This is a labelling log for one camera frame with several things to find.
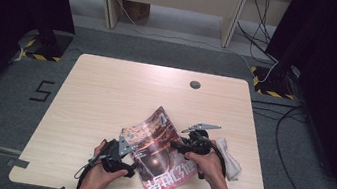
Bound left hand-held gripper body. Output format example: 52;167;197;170
98;132;138;176

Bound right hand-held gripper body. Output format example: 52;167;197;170
178;120;222;159

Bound glossy magazine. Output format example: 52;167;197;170
112;100;207;189

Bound white cloth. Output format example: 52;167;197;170
209;136;246;183

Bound person's right hand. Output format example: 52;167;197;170
181;137;232;187

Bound person's left hand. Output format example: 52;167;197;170
80;137;133;189

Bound black stand base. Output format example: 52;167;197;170
24;26;74;64
246;61;301;101

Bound grey tape piece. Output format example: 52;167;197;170
6;157;30;171

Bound brown cardboard box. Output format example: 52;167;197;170
120;0;152;24

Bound right hand-held gripper cable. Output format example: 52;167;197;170
205;144;231;183

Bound hand-held gripper cable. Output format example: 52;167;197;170
72;151;108;189
205;144;231;183

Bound left hand-held gripper cable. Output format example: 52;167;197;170
72;151;108;189

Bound grey table cable grommet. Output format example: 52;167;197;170
189;80;203;91

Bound long black floor cable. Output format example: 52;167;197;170
266;104;337;189

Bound thin black floor cables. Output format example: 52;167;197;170
248;99;309;125

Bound short white cable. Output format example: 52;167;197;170
8;45;29;66
258;58;280;86

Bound long white floor cable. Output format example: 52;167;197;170
108;0;265;78

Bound black cables from socket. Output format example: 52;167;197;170
232;0;288;65

